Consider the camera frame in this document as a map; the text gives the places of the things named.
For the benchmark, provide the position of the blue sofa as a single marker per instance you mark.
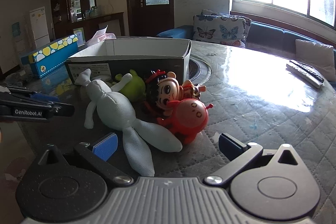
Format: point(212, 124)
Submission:
point(273, 35)

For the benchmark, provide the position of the green white sign card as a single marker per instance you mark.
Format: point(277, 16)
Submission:
point(78, 36)

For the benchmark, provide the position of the white fridge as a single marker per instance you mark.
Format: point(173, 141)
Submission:
point(39, 27)

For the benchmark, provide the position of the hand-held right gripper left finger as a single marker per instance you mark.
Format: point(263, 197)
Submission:
point(106, 146)

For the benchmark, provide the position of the black and silver remote control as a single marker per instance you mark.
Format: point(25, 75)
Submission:
point(305, 73)

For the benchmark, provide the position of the black cardboard box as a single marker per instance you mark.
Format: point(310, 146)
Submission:
point(147, 65)

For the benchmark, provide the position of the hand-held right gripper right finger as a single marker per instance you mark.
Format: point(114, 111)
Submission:
point(231, 144)

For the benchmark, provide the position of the red round toy figure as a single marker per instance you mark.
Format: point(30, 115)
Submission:
point(190, 116)

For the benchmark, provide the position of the round black hotplate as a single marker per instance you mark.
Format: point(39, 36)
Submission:
point(200, 70)

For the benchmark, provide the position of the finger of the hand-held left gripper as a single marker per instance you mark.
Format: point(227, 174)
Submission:
point(64, 109)
point(44, 97)

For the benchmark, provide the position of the pink tissue pack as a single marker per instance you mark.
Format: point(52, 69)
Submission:
point(101, 36)

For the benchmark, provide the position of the black-haired doll figure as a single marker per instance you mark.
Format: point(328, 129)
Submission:
point(162, 92)

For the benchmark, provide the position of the white plush doll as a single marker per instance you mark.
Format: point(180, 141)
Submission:
point(115, 106)

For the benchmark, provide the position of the butterfly print pillow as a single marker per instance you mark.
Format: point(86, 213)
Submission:
point(218, 31)
point(237, 16)

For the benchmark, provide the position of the light blue water jug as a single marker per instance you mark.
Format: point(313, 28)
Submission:
point(16, 29)

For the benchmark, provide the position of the green alien toy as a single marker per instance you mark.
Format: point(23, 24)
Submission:
point(134, 86)

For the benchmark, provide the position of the beige cushion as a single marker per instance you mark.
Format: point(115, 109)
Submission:
point(313, 56)

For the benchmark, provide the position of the blue dotted box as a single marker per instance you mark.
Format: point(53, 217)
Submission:
point(50, 56)

